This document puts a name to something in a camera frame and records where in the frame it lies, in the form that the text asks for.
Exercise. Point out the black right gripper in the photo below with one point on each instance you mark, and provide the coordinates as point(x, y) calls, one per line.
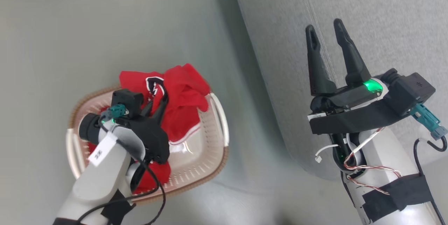
point(346, 113)

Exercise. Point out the teal camera connector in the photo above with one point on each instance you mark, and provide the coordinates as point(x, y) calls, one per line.
point(428, 118)
point(117, 111)

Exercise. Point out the red sports shirt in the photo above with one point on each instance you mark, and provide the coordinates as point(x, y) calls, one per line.
point(182, 95)

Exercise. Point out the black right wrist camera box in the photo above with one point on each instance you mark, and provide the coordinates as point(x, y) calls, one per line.
point(411, 92)

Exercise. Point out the white paper tag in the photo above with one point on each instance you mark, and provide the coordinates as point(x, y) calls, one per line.
point(102, 149)

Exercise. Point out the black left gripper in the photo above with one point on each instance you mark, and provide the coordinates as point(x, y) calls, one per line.
point(155, 139)

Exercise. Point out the grey fabric sofa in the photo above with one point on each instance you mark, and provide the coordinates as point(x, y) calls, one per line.
point(280, 25)

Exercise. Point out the cream perforated laundry basket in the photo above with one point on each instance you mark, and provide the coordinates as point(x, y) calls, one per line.
point(201, 162)

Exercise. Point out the teal left camera connector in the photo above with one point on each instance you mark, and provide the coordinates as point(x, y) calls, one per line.
point(117, 111)

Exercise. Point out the black tape band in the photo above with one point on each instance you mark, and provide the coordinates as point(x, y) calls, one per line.
point(399, 193)

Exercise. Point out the teal right camera connector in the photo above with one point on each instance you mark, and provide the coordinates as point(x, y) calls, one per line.
point(428, 118)

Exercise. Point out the black tape patch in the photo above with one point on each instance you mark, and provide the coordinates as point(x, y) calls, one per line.
point(117, 207)

